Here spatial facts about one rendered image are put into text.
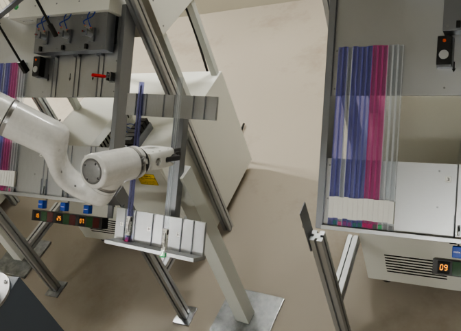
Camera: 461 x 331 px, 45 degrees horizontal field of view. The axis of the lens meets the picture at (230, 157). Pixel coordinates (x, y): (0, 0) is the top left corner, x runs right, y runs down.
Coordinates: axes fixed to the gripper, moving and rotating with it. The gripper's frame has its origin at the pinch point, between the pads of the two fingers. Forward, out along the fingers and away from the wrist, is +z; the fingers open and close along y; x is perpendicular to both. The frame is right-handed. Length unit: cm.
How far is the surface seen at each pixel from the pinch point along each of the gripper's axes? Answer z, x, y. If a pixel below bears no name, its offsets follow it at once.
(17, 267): 60, 80, 144
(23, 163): 18, 13, 84
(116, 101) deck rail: 24.6, -11.5, 41.8
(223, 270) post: 42, 49, 8
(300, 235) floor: 104, 52, 5
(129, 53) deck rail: 33, -29, 42
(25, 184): 17, 21, 82
